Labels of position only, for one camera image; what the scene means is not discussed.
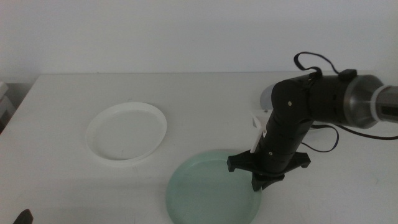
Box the pale green shallow bowl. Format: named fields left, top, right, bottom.
left=165, top=149, right=262, bottom=224

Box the white shallow bowl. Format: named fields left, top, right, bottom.
left=85, top=101, right=168, bottom=162

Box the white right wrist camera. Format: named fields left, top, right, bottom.
left=250, top=111, right=269, bottom=154

